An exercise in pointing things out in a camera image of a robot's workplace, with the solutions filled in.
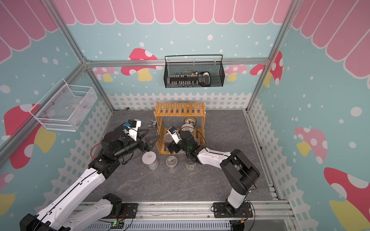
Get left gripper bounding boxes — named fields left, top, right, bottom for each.
left=114, top=128, right=160, bottom=159

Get large white lid can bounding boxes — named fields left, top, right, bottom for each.
left=142, top=151, right=159, bottom=170

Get tall silver green can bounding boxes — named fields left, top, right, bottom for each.
left=163, top=133, right=173, bottom=152

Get green label pull-tab can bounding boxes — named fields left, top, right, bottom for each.
left=185, top=158, right=197, bottom=171

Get clear plastic seed jar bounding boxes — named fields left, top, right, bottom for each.
left=166, top=156, right=178, bottom=169

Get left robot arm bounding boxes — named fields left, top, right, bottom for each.
left=20, top=129, right=160, bottom=231

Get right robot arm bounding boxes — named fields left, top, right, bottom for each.
left=165, top=127, right=260, bottom=217

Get white lid can lower shelf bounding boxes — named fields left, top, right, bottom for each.
left=181, top=124, right=194, bottom=133

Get wooden two-tier shelf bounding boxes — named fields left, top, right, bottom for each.
left=154, top=102, right=206, bottom=155

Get metal valve fitting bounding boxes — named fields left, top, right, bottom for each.
left=148, top=119, right=157, bottom=128

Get items in black basket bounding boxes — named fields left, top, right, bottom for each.
left=164, top=72, right=212, bottom=88

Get small green circuit board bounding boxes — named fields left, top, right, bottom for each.
left=109, top=221, right=124, bottom=231

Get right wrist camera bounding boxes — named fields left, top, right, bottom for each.
left=167, top=127, right=181, bottom=144

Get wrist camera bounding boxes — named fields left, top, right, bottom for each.
left=167, top=127, right=181, bottom=144
left=123, top=119, right=142, bottom=141

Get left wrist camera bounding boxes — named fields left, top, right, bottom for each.
left=123, top=119, right=142, bottom=141

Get black network switch box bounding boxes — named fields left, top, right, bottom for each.
left=114, top=122, right=129, bottom=137

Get black wire mesh basket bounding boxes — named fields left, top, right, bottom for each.
left=163, top=54, right=225, bottom=88

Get white wire basket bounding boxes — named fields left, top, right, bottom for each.
left=29, top=79, right=98, bottom=132

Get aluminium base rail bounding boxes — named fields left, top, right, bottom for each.
left=54, top=200, right=298, bottom=231

